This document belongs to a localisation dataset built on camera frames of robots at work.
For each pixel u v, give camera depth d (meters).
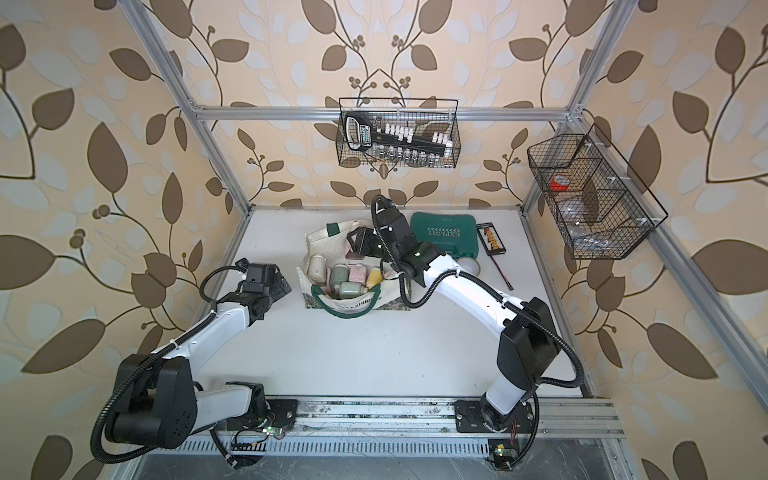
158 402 0.41
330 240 0.88
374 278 0.92
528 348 0.43
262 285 0.68
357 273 0.94
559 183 0.81
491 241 1.08
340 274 0.93
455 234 1.07
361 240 0.68
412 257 0.58
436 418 0.75
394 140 0.84
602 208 0.73
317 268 0.84
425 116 0.91
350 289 0.87
